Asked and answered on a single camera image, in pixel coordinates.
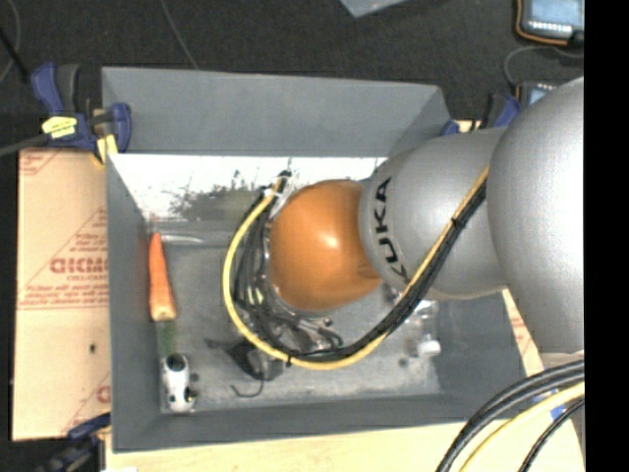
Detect grey metal bin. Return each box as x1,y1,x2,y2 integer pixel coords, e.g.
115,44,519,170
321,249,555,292
100,66,531,452

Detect white and black toy animal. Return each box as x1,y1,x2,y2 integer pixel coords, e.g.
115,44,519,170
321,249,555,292
158,352,199,413

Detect clear plastic bottle white cap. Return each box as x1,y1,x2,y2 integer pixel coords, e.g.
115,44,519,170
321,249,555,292
387,290,443,359

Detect brown cardboard board red print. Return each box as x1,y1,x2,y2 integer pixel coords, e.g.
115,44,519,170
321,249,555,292
12,147,544,443

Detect black sunglasses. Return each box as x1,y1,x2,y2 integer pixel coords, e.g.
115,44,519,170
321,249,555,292
204,336,289,398

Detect orange toy carrot green top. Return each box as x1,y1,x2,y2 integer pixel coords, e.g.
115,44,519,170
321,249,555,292
148,231,179,359

